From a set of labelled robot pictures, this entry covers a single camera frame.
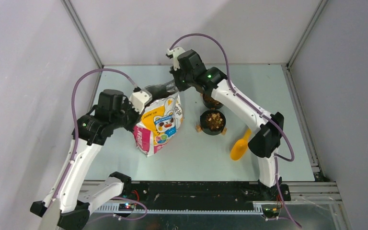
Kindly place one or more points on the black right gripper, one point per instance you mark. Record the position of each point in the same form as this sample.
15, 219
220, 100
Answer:
181, 86

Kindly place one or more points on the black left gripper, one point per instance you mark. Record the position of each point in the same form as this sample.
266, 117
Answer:
127, 104

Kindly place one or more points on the cat food bag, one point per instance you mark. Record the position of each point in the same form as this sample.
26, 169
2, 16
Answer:
160, 120

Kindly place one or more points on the yellow plastic food scoop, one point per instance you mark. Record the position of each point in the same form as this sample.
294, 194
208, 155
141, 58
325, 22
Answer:
240, 146

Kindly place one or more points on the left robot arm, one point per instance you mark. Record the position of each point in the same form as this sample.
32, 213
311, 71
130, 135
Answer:
64, 206

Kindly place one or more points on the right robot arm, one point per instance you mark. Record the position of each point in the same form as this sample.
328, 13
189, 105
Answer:
189, 70

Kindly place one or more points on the pet food kibble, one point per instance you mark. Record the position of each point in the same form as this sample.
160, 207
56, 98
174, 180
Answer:
215, 121

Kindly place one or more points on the black bowl fishbone print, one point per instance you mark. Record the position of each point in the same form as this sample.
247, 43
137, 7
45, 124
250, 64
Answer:
211, 103

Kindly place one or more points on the black bowl paw print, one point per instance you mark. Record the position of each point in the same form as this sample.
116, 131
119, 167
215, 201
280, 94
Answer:
203, 118

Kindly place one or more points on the perforated metal strip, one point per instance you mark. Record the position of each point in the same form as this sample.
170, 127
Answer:
132, 208

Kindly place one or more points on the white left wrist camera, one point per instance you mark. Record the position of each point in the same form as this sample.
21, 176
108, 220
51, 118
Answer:
139, 99

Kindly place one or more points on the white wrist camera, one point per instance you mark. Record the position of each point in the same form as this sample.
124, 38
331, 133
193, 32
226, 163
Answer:
139, 99
173, 54

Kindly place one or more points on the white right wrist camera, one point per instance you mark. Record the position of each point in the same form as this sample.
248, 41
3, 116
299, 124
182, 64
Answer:
173, 54

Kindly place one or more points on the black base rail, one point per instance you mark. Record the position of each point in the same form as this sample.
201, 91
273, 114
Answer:
203, 194

